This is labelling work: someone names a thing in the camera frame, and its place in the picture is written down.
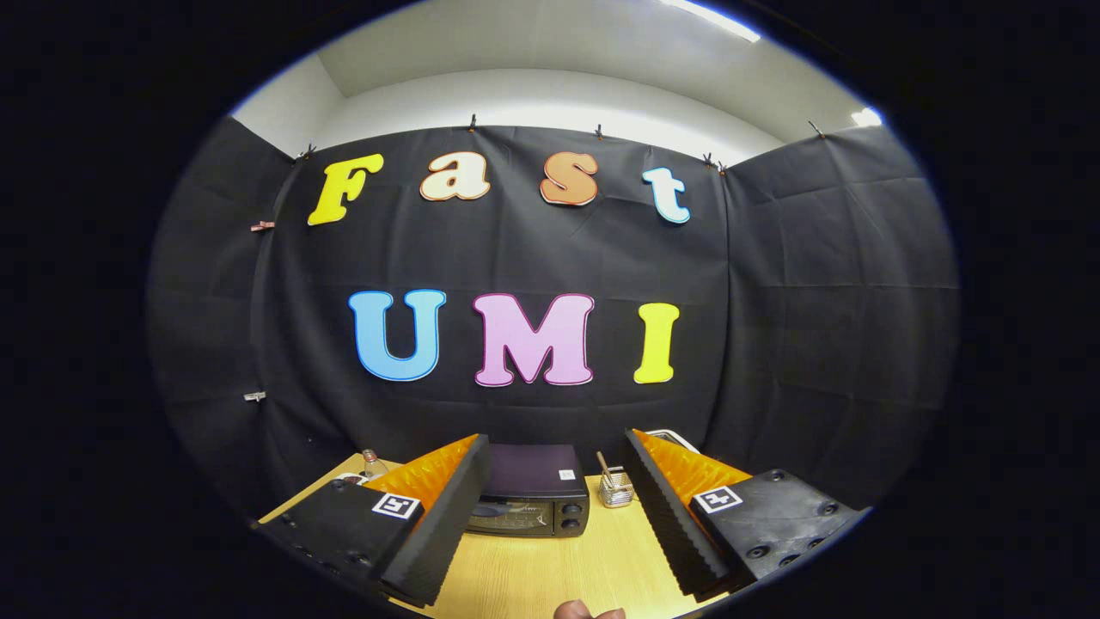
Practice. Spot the small glass jar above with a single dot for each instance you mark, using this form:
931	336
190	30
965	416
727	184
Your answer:
616	492

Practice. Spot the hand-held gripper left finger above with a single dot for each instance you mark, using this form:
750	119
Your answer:
447	520

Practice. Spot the small bright ceiling light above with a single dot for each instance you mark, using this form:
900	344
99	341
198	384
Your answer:
866	117

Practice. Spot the row of black cloth clips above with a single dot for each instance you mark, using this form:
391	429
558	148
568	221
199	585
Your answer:
472	123

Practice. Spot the white bread toaster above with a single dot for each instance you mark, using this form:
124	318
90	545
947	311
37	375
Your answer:
666	434

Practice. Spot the black toaster oven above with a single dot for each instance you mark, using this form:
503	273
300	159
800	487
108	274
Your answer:
533	468

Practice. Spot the long ceiling light strip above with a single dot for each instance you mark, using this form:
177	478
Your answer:
713	19

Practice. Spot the clear plastic water bottle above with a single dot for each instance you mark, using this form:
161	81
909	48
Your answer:
372	466

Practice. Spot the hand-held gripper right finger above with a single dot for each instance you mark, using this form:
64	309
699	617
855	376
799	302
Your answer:
666	520

